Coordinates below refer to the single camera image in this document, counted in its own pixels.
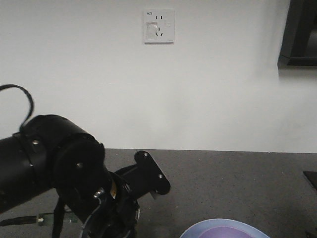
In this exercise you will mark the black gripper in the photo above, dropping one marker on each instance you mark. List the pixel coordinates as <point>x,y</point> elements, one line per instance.
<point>118,211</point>

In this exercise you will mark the purple plastic bowl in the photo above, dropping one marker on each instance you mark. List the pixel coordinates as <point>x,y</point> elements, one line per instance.
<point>225,232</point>

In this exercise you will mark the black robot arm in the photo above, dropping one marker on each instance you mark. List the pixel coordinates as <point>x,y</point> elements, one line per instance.
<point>51,152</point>

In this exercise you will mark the blue plastic plate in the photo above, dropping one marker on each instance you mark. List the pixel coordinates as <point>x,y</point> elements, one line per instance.
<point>195,230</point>

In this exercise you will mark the black induction cooktop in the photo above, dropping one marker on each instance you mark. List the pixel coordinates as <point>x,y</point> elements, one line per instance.
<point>311,177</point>

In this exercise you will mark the white wall power socket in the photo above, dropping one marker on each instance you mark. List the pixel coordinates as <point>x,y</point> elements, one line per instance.
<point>158,26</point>

